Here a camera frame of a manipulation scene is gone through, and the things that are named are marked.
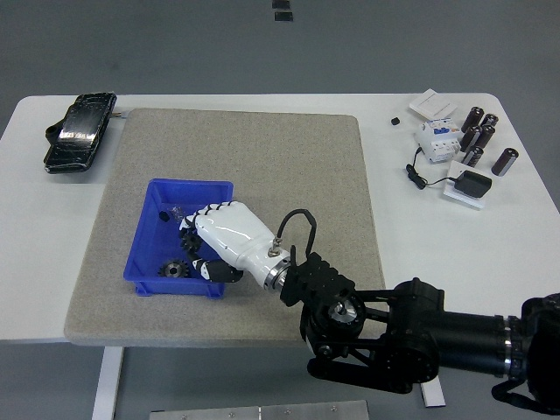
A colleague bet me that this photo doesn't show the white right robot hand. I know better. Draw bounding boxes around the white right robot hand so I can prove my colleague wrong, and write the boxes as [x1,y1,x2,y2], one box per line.
[178,200,291,289]

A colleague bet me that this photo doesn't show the black metal gear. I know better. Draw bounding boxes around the black metal gear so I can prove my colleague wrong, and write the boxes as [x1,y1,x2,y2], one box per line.
[178,229,204,256]
[157,258,191,279]

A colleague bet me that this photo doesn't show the blue plastic bin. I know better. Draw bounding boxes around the blue plastic bin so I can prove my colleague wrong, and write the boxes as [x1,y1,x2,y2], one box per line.
[122,178,235,300]

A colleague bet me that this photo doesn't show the grey-brown felt mat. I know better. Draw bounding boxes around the grey-brown felt mat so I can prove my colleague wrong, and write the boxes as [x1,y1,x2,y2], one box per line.
[63,108,387,348]

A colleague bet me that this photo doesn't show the black leather pouch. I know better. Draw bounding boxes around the black leather pouch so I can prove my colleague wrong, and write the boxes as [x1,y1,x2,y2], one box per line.
[43,92,118,175]

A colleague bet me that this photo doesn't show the white table leg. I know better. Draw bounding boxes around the white table leg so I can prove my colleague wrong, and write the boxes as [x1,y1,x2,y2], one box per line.
[91,346,126,420]
[418,381,447,409]

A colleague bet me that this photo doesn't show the white circuit breaker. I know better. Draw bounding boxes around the white circuit breaker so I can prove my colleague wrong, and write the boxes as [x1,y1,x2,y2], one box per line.
[414,116,464,165]

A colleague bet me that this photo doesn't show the white flat plate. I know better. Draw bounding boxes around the white flat plate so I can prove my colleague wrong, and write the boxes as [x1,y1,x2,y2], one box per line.
[442,159,489,212]

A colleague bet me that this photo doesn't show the black power adapter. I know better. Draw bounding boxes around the black power adapter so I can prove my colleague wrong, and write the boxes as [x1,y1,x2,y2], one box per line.
[453,170,493,200]

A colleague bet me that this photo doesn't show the black adapter cord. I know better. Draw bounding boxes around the black adapter cord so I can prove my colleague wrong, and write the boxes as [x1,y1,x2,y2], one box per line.
[405,146,459,191]

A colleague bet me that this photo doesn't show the white wall switch panel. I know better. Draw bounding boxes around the white wall switch panel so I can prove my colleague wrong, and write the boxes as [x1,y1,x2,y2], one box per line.
[409,88,458,119]

